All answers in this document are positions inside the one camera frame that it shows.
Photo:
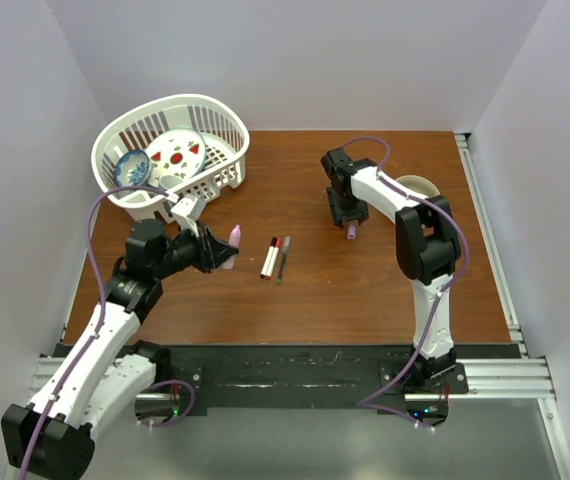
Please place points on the white plastic dish basket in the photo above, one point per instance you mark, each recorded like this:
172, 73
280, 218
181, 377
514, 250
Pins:
227, 141

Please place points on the beige ceramic bowl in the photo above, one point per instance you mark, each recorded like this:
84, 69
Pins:
418, 187

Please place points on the green gel pen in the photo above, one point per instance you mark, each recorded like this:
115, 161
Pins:
282, 264

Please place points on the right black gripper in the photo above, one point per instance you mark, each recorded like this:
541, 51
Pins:
361, 212

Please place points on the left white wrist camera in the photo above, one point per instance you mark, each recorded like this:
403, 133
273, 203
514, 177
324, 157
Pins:
187, 211

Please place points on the blue patterned bowl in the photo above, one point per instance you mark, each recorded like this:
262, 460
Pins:
133, 169

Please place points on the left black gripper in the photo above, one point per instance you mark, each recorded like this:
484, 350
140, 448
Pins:
211, 251

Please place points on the white black marker pen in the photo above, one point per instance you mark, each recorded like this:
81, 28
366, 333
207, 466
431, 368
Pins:
267, 261

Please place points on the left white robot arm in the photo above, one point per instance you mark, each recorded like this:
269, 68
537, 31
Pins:
54, 435

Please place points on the aluminium frame rail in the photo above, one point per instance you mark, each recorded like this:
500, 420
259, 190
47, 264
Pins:
496, 379

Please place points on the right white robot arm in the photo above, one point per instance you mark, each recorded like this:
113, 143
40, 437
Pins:
428, 244

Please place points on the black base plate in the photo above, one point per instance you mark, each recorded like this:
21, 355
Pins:
295, 376

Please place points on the white cup in basket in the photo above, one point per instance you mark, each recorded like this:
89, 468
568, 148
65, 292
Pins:
169, 182

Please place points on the purple highlighter cap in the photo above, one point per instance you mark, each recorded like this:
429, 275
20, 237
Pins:
352, 232

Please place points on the pink highlighter pen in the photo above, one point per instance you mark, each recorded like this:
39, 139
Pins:
234, 240

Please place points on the white red marker pen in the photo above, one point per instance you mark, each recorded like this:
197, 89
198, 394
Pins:
272, 265

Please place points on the white plate with fruit pattern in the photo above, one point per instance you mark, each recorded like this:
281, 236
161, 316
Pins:
178, 152

